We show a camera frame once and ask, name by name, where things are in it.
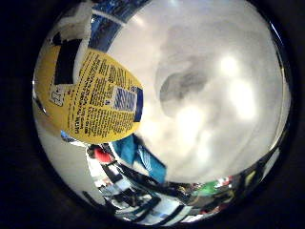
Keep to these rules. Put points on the yellow packet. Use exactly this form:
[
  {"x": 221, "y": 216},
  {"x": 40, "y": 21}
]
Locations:
[{"x": 101, "y": 117}]

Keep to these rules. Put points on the teal striped cloth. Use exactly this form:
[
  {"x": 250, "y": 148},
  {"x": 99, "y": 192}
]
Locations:
[{"x": 152, "y": 165}]

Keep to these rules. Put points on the red rounded object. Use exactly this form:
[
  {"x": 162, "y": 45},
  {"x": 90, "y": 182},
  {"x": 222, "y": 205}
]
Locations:
[{"x": 102, "y": 156}]

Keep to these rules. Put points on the green bag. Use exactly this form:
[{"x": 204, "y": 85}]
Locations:
[{"x": 207, "y": 189}]

